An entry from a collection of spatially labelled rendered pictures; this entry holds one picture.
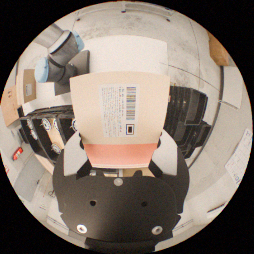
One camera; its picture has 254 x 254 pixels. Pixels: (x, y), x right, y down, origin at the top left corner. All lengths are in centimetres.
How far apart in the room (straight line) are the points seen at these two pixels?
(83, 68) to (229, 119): 290
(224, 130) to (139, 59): 265
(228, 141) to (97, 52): 295
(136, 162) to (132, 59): 52
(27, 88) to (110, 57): 74
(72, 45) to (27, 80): 63
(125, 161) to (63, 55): 41
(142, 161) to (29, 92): 94
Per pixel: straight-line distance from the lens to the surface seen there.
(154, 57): 59
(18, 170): 366
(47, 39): 35
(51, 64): 41
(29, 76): 94
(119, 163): 15
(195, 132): 136
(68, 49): 38
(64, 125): 45
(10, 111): 324
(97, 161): 16
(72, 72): 53
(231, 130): 272
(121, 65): 53
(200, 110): 115
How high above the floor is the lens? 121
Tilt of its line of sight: 61 degrees down
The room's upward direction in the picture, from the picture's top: 176 degrees clockwise
